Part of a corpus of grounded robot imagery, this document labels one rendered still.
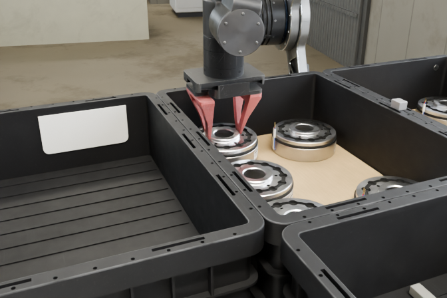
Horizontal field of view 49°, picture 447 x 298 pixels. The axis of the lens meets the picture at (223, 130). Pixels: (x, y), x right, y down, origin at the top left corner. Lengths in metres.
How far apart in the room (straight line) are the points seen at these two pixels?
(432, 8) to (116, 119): 2.91
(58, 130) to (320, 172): 0.39
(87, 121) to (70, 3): 4.61
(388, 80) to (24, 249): 0.69
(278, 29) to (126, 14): 3.87
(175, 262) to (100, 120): 0.38
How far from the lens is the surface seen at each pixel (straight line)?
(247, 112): 0.71
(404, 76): 0.99
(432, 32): 3.47
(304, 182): 0.71
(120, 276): 0.40
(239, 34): 0.58
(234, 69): 0.67
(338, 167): 0.76
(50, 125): 0.74
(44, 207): 0.69
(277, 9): 1.57
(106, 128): 0.76
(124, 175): 0.73
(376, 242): 0.49
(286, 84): 0.84
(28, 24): 5.42
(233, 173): 0.51
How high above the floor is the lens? 1.17
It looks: 23 degrees down
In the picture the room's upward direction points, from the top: straight up
